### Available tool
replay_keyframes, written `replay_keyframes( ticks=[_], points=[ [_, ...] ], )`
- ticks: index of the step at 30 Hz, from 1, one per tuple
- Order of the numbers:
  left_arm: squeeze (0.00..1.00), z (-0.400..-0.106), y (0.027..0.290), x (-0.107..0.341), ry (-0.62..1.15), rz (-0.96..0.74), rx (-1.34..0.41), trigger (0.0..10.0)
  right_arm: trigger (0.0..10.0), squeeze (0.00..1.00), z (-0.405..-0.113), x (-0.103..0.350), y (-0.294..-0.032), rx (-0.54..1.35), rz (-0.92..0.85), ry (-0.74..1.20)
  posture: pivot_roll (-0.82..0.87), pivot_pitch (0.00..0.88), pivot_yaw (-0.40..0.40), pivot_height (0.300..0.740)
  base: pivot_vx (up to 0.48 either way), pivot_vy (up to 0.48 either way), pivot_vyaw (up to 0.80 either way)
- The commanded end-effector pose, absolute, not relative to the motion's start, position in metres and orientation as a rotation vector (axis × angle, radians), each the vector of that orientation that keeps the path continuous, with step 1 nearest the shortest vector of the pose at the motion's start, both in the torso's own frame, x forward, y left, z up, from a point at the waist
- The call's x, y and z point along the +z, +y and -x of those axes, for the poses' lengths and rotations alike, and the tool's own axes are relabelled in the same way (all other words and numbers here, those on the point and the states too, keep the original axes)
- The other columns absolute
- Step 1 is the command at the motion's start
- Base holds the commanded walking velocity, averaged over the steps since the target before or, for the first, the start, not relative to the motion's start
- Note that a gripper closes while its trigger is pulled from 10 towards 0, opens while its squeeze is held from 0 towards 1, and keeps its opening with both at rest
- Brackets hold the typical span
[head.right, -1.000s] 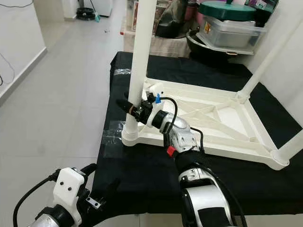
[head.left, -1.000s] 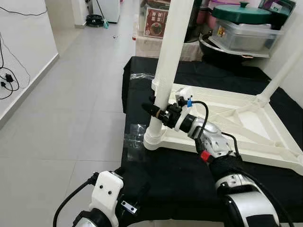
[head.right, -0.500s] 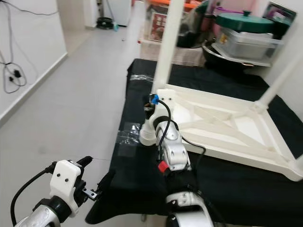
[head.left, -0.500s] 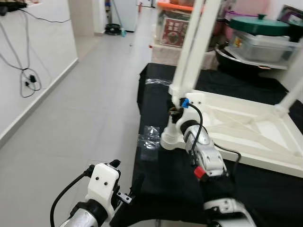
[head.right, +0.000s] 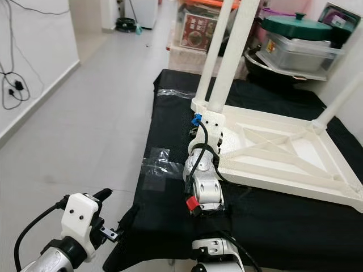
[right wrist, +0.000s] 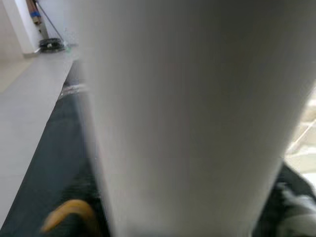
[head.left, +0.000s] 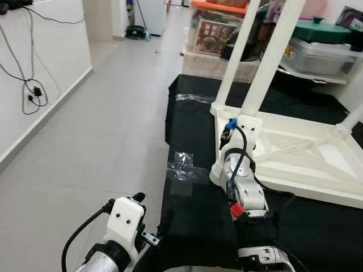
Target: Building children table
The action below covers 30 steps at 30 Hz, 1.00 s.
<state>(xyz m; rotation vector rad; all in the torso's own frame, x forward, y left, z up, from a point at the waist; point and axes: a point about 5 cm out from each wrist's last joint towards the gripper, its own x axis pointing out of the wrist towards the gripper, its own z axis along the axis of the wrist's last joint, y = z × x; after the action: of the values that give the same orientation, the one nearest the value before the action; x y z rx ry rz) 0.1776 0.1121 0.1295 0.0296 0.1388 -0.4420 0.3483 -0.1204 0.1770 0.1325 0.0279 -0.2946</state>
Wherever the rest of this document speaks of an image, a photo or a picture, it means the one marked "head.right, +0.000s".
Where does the black tablecloth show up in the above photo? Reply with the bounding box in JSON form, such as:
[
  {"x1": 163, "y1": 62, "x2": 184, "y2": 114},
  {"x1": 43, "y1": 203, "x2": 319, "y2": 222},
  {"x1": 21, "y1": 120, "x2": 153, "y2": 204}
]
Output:
[{"x1": 102, "y1": 68, "x2": 363, "y2": 272}]

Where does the clear tape strip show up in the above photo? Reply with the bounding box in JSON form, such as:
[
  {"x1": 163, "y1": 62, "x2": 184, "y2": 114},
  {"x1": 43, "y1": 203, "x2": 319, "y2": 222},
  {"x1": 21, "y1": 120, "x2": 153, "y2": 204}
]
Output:
[{"x1": 156, "y1": 89, "x2": 196, "y2": 100}]

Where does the crumpled clear tape patch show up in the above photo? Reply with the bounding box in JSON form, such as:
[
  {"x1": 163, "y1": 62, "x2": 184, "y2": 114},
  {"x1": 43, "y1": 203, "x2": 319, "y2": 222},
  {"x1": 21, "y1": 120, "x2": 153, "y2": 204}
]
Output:
[{"x1": 142, "y1": 147, "x2": 185, "y2": 192}]

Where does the beige textured cloth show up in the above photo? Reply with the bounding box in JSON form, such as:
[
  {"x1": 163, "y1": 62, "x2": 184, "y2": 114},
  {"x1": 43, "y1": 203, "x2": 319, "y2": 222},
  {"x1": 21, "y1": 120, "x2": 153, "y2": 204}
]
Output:
[{"x1": 167, "y1": 44, "x2": 247, "y2": 77}]

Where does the black round pan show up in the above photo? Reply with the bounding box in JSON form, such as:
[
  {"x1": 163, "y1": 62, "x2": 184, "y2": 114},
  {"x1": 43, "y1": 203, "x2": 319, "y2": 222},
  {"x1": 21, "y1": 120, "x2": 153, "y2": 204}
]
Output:
[{"x1": 244, "y1": 48, "x2": 318, "y2": 86}]

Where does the red printed cardboard box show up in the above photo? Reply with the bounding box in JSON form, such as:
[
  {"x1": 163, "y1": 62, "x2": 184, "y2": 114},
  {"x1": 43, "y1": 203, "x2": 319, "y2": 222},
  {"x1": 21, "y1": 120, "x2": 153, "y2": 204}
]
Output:
[{"x1": 180, "y1": 11, "x2": 222, "y2": 52}]

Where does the black round floor device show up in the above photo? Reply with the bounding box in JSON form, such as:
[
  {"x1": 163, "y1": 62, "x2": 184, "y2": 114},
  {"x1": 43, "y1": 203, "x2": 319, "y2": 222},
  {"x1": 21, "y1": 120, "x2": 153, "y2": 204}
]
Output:
[{"x1": 115, "y1": 17, "x2": 140, "y2": 33}]

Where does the white cabinet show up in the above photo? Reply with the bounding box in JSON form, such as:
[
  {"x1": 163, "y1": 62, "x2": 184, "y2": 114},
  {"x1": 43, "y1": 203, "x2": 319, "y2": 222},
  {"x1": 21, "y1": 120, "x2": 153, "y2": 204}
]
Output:
[{"x1": 130, "y1": 0, "x2": 158, "y2": 29}]

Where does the orange plastic lid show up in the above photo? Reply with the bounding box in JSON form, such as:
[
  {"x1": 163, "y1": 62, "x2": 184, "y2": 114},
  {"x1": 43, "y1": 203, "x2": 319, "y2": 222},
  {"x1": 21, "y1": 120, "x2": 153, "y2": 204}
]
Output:
[{"x1": 179, "y1": 0, "x2": 239, "y2": 9}]

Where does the clear plastic storage box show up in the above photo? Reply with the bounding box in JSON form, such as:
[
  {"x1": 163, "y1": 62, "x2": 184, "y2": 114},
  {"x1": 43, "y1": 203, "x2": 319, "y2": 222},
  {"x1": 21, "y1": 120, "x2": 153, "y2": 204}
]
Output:
[{"x1": 258, "y1": 31, "x2": 344, "y2": 74}]

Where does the green lidded pot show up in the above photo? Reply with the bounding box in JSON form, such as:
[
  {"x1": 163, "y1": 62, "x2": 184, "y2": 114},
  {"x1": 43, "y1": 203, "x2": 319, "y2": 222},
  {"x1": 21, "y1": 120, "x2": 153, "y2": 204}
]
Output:
[{"x1": 261, "y1": 12, "x2": 332, "y2": 41}]

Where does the purple printed box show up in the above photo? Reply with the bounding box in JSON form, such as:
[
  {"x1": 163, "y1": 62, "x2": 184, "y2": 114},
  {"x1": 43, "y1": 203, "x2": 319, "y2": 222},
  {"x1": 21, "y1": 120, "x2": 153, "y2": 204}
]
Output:
[{"x1": 320, "y1": 3, "x2": 361, "y2": 40}]

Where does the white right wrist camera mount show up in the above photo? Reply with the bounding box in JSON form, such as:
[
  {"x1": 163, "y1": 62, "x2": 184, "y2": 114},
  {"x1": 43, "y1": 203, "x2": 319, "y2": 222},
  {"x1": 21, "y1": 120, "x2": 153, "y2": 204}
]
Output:
[{"x1": 196, "y1": 110, "x2": 226, "y2": 151}]

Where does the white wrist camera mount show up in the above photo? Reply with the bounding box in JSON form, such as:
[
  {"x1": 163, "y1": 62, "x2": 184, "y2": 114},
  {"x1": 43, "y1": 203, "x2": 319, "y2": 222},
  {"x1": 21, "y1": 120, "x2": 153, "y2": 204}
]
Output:
[
  {"x1": 60, "y1": 193, "x2": 103, "y2": 250},
  {"x1": 196, "y1": 110, "x2": 226, "y2": 151}
]

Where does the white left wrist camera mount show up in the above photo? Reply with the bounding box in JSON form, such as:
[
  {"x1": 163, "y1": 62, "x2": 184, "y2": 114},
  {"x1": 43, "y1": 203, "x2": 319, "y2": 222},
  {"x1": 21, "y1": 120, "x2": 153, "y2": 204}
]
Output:
[{"x1": 60, "y1": 193, "x2": 103, "y2": 250}]

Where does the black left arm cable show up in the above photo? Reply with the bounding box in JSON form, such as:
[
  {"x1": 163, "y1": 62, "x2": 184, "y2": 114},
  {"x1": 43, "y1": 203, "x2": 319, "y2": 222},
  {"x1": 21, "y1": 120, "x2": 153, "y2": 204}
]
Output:
[{"x1": 14, "y1": 198, "x2": 69, "y2": 271}]

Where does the black power adapter cable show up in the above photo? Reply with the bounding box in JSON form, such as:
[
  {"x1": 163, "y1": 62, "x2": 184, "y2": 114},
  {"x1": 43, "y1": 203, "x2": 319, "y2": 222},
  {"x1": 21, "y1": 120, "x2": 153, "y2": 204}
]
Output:
[{"x1": 0, "y1": 0, "x2": 69, "y2": 111}]

